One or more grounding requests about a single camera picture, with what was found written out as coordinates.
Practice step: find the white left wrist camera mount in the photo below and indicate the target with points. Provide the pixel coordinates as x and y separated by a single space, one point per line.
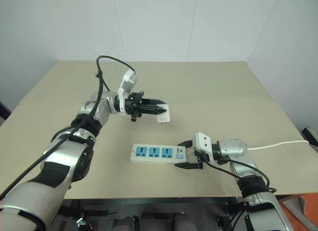
128 82

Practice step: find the orange object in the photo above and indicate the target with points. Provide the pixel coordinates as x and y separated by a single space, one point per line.
311 216

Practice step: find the dark rounded shape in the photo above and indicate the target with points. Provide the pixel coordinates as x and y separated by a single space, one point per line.
186 222
126 223

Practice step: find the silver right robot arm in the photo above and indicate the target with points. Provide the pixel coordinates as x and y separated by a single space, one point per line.
258 203

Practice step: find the gray foam piece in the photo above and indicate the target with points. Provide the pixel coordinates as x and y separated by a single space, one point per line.
293 205

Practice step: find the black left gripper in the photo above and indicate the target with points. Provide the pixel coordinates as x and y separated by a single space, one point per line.
133 104

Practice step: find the white power strip blue sockets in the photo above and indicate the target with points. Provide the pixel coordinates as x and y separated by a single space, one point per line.
159 154

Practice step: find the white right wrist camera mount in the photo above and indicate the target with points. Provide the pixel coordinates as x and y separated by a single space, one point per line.
202 141

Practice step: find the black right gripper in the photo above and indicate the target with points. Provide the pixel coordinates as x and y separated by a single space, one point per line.
200 156

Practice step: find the white charger plug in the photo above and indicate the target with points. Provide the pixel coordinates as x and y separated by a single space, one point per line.
166 116

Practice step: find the dark object at wall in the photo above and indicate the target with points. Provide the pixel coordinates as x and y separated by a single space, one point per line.
3 111

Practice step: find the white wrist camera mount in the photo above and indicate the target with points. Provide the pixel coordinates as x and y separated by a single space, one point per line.
202 141
128 82

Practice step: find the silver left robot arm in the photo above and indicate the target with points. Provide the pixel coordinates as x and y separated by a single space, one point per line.
62 156

